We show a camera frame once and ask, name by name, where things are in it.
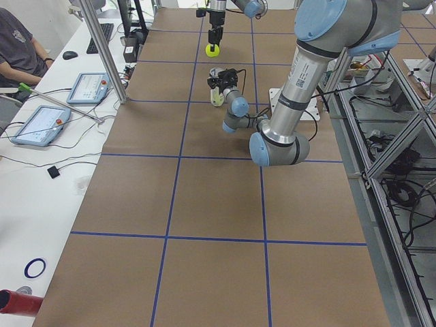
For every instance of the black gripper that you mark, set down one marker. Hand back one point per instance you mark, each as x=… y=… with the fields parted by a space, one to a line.
x=215 y=19
x=222 y=84

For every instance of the yellow tennis ball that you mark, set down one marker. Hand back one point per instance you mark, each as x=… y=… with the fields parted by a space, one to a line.
x=217 y=100
x=212 y=50

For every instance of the clear tennis ball can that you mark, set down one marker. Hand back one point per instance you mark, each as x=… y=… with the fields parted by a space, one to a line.
x=211 y=81

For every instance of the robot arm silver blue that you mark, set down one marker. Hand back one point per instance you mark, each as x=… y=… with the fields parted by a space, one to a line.
x=323 y=29
x=217 y=10

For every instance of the black computer monitor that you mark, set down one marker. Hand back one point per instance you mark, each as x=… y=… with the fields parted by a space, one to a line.
x=126 y=10

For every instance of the black box with label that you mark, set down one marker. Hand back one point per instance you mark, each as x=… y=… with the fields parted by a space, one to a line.
x=130 y=52

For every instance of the teach pendant far tablet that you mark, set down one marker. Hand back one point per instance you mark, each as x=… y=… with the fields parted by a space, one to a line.
x=89 y=89

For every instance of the teach pendant tablet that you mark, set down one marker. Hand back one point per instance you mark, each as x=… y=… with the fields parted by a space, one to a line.
x=89 y=89
x=43 y=126

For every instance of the black computer mouse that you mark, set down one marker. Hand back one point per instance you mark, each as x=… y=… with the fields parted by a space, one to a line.
x=67 y=55

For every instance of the teach pendant near tablet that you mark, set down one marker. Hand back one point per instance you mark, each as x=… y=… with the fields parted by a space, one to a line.
x=43 y=126

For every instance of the seated person grey shirt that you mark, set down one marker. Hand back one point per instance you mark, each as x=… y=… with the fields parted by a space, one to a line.
x=23 y=58

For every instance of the small black square puck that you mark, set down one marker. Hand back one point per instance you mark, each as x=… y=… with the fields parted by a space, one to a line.
x=53 y=172

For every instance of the red cylinder tube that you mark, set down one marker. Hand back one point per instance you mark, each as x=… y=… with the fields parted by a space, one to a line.
x=17 y=303

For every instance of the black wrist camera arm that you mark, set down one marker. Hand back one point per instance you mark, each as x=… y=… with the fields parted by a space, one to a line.
x=201 y=12

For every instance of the white pedestal column base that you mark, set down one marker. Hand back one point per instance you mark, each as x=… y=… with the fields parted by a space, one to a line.
x=311 y=112

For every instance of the aluminium frame post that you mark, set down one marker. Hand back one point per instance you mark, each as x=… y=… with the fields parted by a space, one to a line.
x=103 y=48

